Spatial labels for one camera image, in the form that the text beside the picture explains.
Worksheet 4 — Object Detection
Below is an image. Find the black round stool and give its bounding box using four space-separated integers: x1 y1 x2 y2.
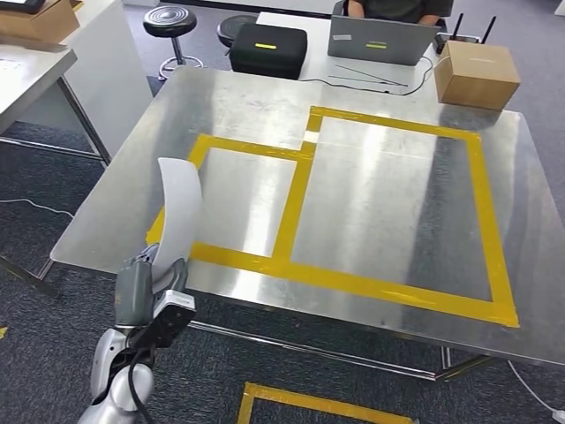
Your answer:
142 4 204 82
216 14 259 57

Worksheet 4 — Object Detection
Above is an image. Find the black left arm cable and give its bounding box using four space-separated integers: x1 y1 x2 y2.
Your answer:
125 344 156 424

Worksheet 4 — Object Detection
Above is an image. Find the yellow floor tape square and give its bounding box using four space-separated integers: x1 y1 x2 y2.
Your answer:
237 382 420 424

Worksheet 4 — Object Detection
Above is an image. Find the brown cardboard box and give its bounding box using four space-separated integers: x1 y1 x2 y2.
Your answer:
434 39 522 112
0 0 81 45

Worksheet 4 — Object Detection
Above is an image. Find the black zip case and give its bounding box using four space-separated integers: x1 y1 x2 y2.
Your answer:
229 22 309 81

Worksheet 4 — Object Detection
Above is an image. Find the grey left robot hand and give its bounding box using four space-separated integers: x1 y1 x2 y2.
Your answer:
113 244 190 329

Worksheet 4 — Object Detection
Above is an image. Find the white desk side panel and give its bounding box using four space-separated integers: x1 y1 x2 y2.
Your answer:
57 0 153 160

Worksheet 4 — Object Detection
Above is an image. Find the steel workbench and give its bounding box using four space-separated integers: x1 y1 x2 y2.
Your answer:
0 65 565 384

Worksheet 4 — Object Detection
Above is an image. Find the white curved plastic part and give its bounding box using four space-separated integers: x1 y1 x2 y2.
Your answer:
152 156 204 288

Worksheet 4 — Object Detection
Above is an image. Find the grey laptop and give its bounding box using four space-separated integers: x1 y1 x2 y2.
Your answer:
327 14 441 66

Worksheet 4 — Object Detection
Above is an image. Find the black router with antennas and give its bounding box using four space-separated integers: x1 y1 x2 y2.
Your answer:
434 12 498 57

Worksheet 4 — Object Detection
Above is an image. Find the steel table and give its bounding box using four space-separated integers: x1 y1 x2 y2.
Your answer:
0 34 112 168

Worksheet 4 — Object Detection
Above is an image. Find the person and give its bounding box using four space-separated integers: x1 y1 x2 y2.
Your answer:
345 0 454 27

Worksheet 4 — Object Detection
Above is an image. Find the black flat tray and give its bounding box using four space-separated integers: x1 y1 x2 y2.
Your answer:
0 0 48 16

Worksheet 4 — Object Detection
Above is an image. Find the white floor cable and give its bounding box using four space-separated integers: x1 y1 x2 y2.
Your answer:
507 360 565 424
0 197 76 221

